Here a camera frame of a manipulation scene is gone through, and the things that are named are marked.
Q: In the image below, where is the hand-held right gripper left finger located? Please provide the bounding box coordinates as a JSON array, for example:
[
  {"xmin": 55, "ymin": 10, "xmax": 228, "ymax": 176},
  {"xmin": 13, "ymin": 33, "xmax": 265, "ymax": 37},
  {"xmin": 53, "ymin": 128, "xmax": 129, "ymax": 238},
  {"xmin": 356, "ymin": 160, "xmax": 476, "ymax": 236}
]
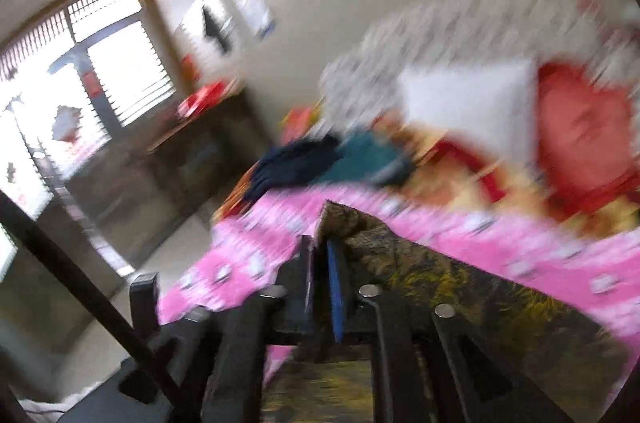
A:
[{"xmin": 65, "ymin": 234, "xmax": 326, "ymax": 423}]

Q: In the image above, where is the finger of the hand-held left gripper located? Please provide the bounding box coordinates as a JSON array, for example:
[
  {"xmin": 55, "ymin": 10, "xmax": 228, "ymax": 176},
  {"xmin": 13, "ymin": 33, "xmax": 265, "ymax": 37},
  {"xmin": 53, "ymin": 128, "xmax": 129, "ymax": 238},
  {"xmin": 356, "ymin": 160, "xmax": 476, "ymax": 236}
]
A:
[{"xmin": 129, "ymin": 273, "xmax": 161, "ymax": 345}]

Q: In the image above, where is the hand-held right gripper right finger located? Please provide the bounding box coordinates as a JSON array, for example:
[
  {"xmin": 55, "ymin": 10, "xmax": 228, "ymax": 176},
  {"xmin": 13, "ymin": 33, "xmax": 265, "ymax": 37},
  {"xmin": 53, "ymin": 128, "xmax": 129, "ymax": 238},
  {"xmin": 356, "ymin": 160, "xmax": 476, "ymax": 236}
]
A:
[{"xmin": 326, "ymin": 239, "xmax": 576, "ymax": 423}]

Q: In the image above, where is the brown yellow patterned garment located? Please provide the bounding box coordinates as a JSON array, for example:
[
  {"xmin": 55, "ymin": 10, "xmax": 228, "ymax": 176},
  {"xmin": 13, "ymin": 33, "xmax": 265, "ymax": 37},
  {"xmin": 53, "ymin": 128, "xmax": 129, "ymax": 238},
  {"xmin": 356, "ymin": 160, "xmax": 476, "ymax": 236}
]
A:
[{"xmin": 260, "ymin": 200, "xmax": 632, "ymax": 423}]

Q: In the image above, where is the pink penguin blanket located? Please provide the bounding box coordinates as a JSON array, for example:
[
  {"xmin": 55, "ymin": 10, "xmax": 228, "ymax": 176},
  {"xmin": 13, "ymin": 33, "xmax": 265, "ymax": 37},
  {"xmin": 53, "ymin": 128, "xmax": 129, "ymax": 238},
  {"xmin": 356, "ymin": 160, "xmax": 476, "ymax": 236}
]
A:
[{"xmin": 157, "ymin": 184, "xmax": 640, "ymax": 386}]

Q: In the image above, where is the wooden desk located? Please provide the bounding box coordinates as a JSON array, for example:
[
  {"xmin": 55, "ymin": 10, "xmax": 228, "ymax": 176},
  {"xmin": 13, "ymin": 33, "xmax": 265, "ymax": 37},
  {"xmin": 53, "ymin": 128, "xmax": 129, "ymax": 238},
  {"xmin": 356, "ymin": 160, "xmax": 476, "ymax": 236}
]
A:
[{"xmin": 65, "ymin": 87, "xmax": 252, "ymax": 265}]

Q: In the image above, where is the navy garment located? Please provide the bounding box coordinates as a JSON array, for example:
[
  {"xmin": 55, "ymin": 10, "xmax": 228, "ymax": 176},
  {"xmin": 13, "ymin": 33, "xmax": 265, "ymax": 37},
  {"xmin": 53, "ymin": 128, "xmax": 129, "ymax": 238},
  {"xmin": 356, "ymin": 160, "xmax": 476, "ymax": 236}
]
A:
[{"xmin": 244, "ymin": 134, "xmax": 347, "ymax": 204}]

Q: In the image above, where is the teal garment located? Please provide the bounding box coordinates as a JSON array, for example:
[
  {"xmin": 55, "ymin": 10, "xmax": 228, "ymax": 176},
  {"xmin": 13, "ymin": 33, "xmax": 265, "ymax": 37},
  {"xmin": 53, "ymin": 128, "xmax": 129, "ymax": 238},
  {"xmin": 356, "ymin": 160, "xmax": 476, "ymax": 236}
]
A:
[{"xmin": 314, "ymin": 129, "xmax": 417, "ymax": 190}]

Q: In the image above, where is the red bag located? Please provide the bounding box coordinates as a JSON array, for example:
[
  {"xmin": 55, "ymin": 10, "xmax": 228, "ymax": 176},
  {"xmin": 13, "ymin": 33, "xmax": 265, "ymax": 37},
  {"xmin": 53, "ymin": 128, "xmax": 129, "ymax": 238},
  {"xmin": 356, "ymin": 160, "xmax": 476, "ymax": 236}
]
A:
[{"xmin": 176, "ymin": 82, "xmax": 227, "ymax": 120}]

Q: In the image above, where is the orange red blanket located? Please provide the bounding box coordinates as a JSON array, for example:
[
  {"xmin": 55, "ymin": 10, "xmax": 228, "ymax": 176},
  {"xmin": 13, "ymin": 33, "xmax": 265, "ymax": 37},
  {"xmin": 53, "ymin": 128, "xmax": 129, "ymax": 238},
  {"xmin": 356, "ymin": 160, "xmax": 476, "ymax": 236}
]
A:
[{"xmin": 372, "ymin": 117, "xmax": 640, "ymax": 236}]

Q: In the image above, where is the white pillow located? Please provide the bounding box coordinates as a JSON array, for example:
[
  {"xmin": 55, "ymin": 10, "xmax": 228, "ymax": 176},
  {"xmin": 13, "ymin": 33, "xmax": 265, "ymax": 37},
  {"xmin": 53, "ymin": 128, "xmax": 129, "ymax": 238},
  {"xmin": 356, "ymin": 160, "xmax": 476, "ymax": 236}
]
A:
[{"xmin": 397, "ymin": 57, "xmax": 540, "ymax": 168}]

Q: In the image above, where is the window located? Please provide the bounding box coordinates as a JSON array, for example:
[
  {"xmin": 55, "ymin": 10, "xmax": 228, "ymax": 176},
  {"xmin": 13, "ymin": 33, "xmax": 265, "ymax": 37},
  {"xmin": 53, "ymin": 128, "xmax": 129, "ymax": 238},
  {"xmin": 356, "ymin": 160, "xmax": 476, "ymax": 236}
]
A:
[{"xmin": 0, "ymin": 0, "xmax": 178, "ymax": 266}]

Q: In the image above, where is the dark hanging cloth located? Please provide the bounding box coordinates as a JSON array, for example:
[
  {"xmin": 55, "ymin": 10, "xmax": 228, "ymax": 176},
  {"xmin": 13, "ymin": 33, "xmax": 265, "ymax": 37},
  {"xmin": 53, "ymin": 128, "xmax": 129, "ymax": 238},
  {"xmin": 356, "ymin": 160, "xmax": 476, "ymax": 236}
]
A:
[{"xmin": 200, "ymin": 2, "xmax": 234, "ymax": 54}]

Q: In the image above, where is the red heart cushion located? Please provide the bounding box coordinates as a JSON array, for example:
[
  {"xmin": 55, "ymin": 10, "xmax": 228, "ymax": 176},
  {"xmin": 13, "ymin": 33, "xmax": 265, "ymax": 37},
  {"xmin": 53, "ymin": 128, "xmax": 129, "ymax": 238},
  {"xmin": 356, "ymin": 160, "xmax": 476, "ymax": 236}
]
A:
[{"xmin": 529, "ymin": 59, "xmax": 640, "ymax": 220}]

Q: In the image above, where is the black cable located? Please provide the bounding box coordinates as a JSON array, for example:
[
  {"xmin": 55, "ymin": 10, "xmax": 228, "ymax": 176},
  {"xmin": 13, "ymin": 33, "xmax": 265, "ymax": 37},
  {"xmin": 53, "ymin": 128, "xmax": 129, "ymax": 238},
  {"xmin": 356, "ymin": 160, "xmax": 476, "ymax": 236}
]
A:
[{"xmin": 0, "ymin": 189, "xmax": 203, "ymax": 423}]

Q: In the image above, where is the red wall paper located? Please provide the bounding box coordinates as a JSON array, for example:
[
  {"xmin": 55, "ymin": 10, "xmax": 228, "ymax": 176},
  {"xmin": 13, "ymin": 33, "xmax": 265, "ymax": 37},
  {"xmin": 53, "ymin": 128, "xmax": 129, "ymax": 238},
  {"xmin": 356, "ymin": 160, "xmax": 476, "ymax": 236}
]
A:
[{"xmin": 82, "ymin": 70, "xmax": 104, "ymax": 100}]

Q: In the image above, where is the wall calendar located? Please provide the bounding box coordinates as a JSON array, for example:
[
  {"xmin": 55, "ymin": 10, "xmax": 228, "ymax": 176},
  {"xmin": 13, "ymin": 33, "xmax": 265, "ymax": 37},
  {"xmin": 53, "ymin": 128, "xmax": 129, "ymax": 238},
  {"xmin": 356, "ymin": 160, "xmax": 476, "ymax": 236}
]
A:
[{"xmin": 239, "ymin": 0, "xmax": 277, "ymax": 40}]

